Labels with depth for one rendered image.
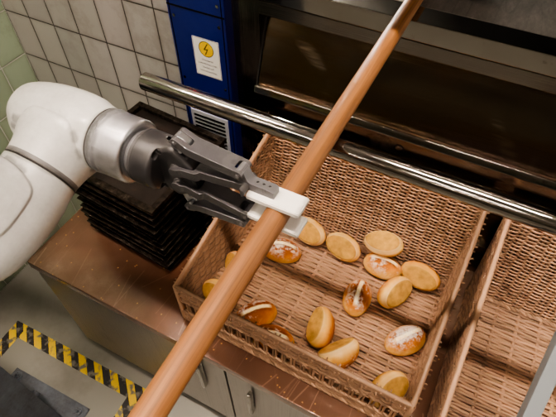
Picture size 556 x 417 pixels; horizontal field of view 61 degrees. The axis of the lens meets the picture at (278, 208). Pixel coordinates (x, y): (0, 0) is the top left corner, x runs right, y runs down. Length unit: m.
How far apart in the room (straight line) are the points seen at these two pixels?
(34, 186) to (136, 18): 0.78
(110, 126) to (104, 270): 0.73
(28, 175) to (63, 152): 0.05
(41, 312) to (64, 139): 1.43
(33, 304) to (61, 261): 0.71
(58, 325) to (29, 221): 1.35
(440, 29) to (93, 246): 1.00
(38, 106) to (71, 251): 0.74
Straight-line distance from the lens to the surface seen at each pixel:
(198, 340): 0.48
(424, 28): 0.98
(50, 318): 2.02
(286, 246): 1.21
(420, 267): 1.22
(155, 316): 1.22
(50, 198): 0.67
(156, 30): 1.33
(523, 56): 0.98
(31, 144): 0.68
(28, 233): 0.67
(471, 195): 0.67
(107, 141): 0.64
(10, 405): 1.57
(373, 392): 1.00
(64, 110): 0.68
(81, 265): 1.36
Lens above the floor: 1.64
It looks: 51 degrees down
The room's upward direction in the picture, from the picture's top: straight up
